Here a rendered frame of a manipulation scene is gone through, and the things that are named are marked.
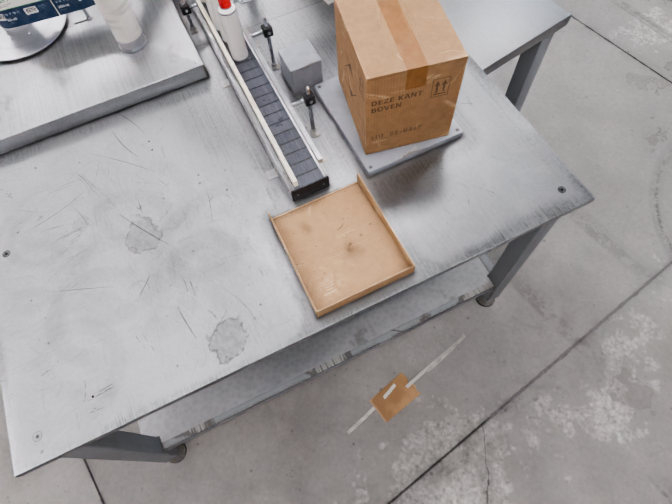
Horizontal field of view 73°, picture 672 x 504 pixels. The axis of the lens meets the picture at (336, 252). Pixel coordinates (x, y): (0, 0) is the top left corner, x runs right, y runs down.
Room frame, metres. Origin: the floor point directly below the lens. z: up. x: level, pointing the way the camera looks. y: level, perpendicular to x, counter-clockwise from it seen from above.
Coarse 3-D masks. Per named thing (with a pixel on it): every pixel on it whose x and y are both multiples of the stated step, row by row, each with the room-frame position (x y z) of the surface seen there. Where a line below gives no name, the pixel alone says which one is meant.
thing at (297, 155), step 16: (240, 64) 1.14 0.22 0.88; (256, 64) 1.14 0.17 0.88; (256, 80) 1.07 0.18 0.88; (256, 96) 1.01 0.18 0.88; (272, 96) 1.00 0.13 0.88; (272, 112) 0.94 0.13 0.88; (272, 128) 0.88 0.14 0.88; (288, 128) 0.87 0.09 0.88; (288, 144) 0.82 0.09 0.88; (304, 144) 0.81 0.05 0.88; (288, 160) 0.77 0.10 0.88; (304, 160) 0.76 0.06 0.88; (304, 176) 0.71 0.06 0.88; (320, 176) 0.70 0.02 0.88
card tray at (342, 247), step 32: (352, 192) 0.67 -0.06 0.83; (288, 224) 0.60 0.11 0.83; (320, 224) 0.58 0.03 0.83; (352, 224) 0.57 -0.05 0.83; (384, 224) 0.56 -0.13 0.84; (288, 256) 0.50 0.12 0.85; (320, 256) 0.49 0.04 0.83; (352, 256) 0.48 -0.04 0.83; (384, 256) 0.47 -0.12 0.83; (320, 288) 0.41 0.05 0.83; (352, 288) 0.40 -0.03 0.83
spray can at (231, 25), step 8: (224, 0) 1.16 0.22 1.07; (224, 8) 1.16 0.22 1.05; (232, 8) 1.17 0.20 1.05; (224, 16) 1.16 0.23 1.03; (232, 16) 1.16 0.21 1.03; (224, 24) 1.16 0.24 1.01; (232, 24) 1.16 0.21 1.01; (224, 32) 1.17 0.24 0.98; (232, 32) 1.15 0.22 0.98; (240, 32) 1.17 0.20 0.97; (232, 40) 1.15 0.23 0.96; (240, 40) 1.16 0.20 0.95; (232, 48) 1.16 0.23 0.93; (240, 48) 1.16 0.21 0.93; (232, 56) 1.17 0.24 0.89; (240, 56) 1.15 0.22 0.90
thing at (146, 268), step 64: (256, 0) 1.50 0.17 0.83; (320, 0) 1.46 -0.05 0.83; (128, 128) 0.99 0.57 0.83; (192, 128) 0.96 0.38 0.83; (320, 128) 0.90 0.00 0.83; (512, 128) 0.82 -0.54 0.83; (0, 192) 0.81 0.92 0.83; (64, 192) 0.78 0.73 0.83; (128, 192) 0.76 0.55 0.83; (192, 192) 0.73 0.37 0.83; (256, 192) 0.71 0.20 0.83; (320, 192) 0.69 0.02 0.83; (384, 192) 0.66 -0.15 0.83; (448, 192) 0.64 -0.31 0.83; (512, 192) 0.62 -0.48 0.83; (576, 192) 0.59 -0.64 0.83; (0, 256) 0.60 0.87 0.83; (64, 256) 0.58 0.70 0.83; (128, 256) 0.56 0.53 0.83; (192, 256) 0.54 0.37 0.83; (256, 256) 0.52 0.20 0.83; (448, 256) 0.45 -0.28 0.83; (0, 320) 0.42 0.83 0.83; (64, 320) 0.40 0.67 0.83; (128, 320) 0.39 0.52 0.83; (192, 320) 0.37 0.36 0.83; (256, 320) 0.35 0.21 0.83; (320, 320) 0.33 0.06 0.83; (64, 384) 0.25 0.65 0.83; (128, 384) 0.23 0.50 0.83; (192, 384) 0.22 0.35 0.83; (64, 448) 0.11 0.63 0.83
